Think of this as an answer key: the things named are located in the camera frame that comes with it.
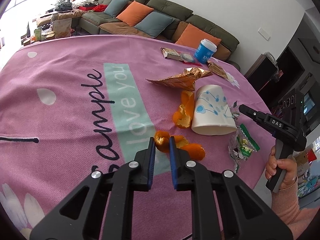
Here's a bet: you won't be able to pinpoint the green white snack wrapper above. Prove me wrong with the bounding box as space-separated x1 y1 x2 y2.
228 124 260 173

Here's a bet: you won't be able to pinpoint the paper cup blue dots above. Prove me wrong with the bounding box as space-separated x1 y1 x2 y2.
191 85 237 136

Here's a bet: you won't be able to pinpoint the gold crinkled wrapper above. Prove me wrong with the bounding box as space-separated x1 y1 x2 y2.
147 67 212 91

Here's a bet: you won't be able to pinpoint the orange peel small piece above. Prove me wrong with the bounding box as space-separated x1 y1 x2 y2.
154 131 206 161

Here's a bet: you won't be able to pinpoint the orange peel large piece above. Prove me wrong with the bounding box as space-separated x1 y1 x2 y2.
172 90 195 128

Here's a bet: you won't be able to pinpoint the pink sleeve right forearm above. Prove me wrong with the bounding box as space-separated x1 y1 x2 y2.
271 177 320 240

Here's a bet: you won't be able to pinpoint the right hand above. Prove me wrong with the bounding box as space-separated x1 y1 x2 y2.
265 146 297 190

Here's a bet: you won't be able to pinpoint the small brown wrapper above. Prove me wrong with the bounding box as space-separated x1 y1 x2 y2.
207 61 228 80

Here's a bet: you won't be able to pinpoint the blue white cup with lid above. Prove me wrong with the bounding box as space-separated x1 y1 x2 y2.
194 39 217 64

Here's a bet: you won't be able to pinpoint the small flat snack packet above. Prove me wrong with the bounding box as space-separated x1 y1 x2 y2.
161 48 197 63

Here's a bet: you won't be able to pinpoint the orange cushion right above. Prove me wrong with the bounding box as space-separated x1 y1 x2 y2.
175 23 221 49

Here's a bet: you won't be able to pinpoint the orange cushion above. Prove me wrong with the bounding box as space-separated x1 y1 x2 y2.
175 23 221 49
116 1 154 27

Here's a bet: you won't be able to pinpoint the pink printed tablecloth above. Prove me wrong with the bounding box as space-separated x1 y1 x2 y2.
0 35 276 240

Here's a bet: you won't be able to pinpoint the teal cushion right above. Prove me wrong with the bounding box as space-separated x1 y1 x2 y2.
134 11 174 38

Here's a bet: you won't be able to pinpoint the teal cushion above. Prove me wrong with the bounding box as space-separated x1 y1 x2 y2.
134 11 174 38
104 0 130 18

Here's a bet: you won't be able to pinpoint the green brown sectional sofa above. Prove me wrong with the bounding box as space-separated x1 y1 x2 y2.
79 0 240 61

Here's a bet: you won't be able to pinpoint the orange cushion left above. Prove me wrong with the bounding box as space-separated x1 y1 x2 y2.
116 1 154 27

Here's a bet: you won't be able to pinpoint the teal cushion left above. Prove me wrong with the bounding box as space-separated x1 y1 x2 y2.
104 0 130 18

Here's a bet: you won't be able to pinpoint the brown paper bag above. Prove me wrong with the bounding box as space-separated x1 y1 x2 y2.
52 18 72 38

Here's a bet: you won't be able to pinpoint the red cloth on sofa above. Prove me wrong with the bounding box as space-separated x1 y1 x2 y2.
92 4 107 12

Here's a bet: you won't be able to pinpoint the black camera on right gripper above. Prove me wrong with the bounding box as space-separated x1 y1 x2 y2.
280 88 304 128

